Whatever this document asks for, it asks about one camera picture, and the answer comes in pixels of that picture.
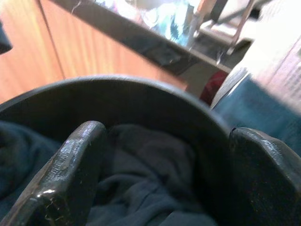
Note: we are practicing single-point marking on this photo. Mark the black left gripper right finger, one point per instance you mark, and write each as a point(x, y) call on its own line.
point(263, 179)

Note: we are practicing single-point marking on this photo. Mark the dark stone countertop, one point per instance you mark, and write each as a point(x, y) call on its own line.
point(131, 37)

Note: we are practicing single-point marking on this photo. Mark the dark blue garment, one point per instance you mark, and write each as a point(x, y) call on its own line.
point(145, 179)

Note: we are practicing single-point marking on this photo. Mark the black round laundry basket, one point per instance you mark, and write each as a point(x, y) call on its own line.
point(145, 101)

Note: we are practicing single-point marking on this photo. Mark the wooden cabinet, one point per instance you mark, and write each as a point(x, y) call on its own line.
point(70, 51)

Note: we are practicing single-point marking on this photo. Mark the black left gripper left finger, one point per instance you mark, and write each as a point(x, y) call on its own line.
point(61, 174)

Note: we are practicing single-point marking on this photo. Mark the teal blue fabric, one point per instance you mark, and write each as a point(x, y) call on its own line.
point(256, 108)

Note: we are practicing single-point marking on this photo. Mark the red cloth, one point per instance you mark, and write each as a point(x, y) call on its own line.
point(211, 87)

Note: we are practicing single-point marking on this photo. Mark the metal chair frame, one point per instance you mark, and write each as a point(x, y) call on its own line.
point(225, 21)

